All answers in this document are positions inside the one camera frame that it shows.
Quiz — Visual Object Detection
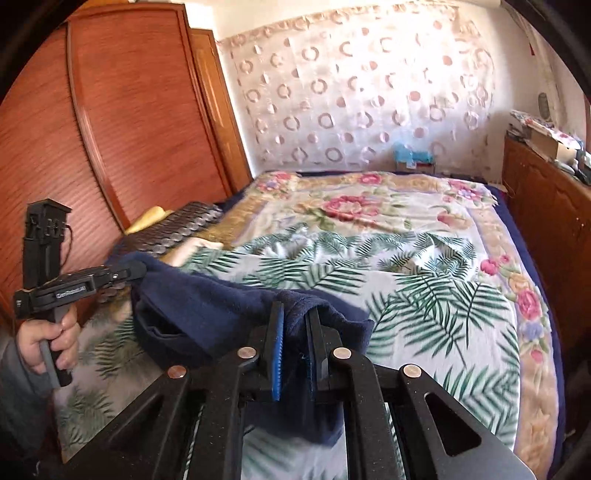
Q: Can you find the navy printed t-shirt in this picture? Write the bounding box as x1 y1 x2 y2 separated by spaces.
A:
121 252 374 446

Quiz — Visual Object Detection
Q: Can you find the grey sleeved left forearm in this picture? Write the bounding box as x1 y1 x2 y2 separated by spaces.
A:
1 339 52 479

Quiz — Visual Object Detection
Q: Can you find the person's left hand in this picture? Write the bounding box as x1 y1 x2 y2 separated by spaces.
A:
16 305 81 375

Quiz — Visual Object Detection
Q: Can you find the floral bed blanket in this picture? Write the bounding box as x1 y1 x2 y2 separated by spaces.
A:
55 170 567 480

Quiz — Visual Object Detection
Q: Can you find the wooden louvred wardrobe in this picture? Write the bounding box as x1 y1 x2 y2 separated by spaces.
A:
1 3 252 325

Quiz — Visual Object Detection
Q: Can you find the blue tissue box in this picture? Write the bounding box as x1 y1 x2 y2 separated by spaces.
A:
394 143 435 174

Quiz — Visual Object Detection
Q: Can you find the wooden side cabinet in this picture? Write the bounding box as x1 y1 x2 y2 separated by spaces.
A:
502 137 590 344

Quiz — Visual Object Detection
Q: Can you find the pink circle sheer curtain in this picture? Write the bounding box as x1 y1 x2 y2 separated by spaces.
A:
218 2 495 175

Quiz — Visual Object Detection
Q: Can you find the cardboard box on cabinet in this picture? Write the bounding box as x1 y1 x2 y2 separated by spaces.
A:
528 130 577 163

